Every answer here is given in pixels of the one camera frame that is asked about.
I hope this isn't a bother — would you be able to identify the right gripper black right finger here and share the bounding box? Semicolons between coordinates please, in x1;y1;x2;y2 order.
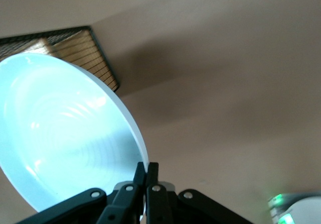
146;162;252;224

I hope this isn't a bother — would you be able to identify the black wire rack wooden top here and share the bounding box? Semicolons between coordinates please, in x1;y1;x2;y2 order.
0;26;121;92

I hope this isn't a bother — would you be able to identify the light blue round plate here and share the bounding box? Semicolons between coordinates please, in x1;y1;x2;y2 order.
0;52;149;221

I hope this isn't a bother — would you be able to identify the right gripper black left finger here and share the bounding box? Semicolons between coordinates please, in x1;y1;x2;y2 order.
17;162;147;224

